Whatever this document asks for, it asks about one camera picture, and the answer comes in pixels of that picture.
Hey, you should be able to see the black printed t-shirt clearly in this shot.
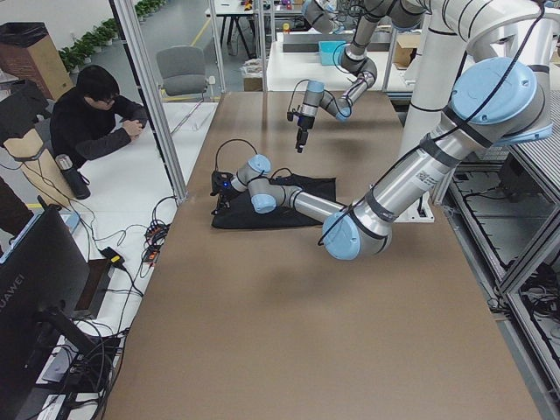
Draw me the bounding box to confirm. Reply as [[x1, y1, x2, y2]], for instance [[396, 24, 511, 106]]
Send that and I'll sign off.
[[211, 172, 338, 230]]

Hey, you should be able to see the brown cardboard box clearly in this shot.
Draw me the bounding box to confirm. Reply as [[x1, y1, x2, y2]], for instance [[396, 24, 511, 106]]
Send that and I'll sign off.
[[1, 22, 74, 101]]

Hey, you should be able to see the blue plastic bin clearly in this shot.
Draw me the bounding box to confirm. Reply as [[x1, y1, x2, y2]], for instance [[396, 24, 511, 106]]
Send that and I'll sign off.
[[318, 40, 347, 67]]

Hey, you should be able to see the black Huawei monitor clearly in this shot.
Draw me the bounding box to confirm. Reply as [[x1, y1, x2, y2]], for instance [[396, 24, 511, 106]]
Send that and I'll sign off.
[[1, 206, 94, 411]]

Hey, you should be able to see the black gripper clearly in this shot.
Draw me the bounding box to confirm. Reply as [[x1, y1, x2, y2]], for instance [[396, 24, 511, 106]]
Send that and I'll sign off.
[[211, 189, 236, 215], [295, 115, 315, 153]]

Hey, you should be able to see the grey office chair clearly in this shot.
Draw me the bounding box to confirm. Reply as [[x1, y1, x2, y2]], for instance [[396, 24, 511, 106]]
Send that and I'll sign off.
[[156, 45, 215, 102]]

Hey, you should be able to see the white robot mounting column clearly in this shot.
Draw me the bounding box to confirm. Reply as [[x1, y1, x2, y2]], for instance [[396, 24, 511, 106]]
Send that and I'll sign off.
[[393, 0, 560, 224]]

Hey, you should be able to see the person in black clothes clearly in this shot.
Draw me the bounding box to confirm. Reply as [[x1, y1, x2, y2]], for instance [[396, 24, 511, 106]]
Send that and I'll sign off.
[[50, 65, 148, 168]]

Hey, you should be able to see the black thermos bottle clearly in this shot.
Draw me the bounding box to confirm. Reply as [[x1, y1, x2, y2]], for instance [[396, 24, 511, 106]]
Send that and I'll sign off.
[[55, 154, 91, 200]]

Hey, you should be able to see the aluminium frame post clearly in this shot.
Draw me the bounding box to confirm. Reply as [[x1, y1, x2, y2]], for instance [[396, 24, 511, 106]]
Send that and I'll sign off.
[[108, 0, 187, 205]]

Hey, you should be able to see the red black usb hub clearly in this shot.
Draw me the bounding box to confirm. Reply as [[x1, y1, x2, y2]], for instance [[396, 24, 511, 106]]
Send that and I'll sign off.
[[142, 220, 171, 266]]

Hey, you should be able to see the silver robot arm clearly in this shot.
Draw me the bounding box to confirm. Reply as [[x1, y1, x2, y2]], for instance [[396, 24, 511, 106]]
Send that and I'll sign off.
[[212, 58, 551, 260], [287, 1, 424, 153]]

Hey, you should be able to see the black power adapter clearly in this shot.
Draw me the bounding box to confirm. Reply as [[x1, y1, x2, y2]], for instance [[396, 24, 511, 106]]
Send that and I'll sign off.
[[100, 247, 125, 270]]

